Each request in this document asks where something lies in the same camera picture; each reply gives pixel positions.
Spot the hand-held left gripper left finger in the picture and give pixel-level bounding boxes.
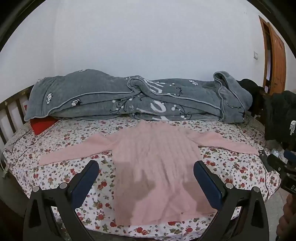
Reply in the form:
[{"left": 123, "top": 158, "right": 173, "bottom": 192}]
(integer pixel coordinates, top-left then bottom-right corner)
[{"left": 23, "top": 160, "right": 100, "bottom": 241}]

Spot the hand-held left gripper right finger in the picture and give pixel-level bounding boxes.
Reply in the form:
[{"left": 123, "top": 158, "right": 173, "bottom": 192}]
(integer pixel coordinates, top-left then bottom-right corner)
[{"left": 193, "top": 161, "right": 270, "bottom": 241}]

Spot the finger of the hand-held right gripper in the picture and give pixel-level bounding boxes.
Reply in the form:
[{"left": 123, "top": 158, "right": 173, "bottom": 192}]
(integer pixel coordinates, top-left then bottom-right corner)
[
  {"left": 267, "top": 153, "right": 287, "bottom": 174},
  {"left": 283, "top": 150, "right": 296, "bottom": 163}
]

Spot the pink knit sweater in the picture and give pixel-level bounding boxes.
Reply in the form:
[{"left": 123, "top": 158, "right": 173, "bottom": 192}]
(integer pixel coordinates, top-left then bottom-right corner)
[{"left": 38, "top": 120, "right": 259, "bottom": 226}]

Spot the person's right hand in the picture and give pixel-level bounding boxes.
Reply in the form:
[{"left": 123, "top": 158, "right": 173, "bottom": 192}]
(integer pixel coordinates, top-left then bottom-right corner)
[{"left": 276, "top": 193, "right": 296, "bottom": 241}]

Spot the light blue plastic packet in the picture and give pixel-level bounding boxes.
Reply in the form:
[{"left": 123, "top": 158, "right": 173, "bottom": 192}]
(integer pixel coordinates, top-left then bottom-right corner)
[{"left": 270, "top": 148, "right": 285, "bottom": 158}]

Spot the black phone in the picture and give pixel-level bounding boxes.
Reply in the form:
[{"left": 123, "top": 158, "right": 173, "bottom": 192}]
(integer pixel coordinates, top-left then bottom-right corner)
[{"left": 258, "top": 149, "right": 270, "bottom": 174}]

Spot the black jacket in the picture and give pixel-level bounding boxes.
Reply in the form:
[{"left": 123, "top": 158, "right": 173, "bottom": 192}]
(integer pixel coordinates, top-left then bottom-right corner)
[{"left": 264, "top": 90, "right": 296, "bottom": 142}]

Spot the floral bedsheet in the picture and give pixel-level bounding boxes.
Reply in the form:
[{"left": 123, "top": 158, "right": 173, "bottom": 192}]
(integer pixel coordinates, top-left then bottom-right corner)
[{"left": 2, "top": 115, "right": 281, "bottom": 235}]

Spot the red pillow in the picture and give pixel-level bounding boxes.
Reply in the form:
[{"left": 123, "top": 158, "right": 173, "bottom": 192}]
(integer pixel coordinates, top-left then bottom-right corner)
[{"left": 30, "top": 116, "right": 57, "bottom": 135}]

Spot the black cloth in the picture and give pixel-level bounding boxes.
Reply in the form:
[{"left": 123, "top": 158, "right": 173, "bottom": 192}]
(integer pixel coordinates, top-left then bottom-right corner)
[{"left": 237, "top": 79, "right": 263, "bottom": 112}]

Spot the grey floral quilt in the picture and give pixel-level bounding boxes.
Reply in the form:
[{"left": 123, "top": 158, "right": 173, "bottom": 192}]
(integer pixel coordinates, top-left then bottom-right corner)
[{"left": 24, "top": 69, "right": 253, "bottom": 123}]

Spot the wooden door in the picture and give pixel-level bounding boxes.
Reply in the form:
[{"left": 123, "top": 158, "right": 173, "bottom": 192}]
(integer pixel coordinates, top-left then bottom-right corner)
[{"left": 259, "top": 16, "right": 287, "bottom": 94}]

